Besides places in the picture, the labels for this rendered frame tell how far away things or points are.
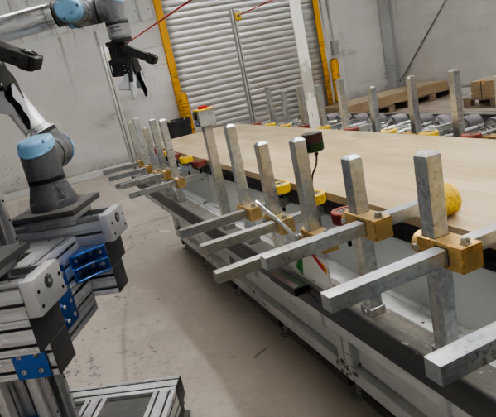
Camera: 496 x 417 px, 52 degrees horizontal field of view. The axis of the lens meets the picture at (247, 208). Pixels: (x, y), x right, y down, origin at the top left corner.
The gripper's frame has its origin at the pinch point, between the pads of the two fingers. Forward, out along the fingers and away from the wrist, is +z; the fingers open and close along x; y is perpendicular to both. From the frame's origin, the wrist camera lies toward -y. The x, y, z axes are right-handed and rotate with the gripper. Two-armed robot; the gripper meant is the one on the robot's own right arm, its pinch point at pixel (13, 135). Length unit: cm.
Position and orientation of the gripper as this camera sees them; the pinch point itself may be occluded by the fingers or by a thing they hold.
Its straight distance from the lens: 102.4
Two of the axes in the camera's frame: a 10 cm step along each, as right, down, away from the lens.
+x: -0.8, 2.9, -9.5
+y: -9.8, 1.7, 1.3
